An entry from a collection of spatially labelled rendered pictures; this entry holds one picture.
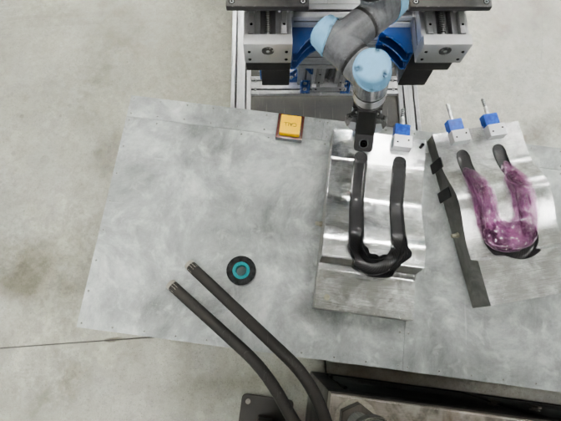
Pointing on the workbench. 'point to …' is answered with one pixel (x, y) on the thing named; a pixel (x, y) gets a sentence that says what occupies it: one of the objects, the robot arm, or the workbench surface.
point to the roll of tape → (240, 266)
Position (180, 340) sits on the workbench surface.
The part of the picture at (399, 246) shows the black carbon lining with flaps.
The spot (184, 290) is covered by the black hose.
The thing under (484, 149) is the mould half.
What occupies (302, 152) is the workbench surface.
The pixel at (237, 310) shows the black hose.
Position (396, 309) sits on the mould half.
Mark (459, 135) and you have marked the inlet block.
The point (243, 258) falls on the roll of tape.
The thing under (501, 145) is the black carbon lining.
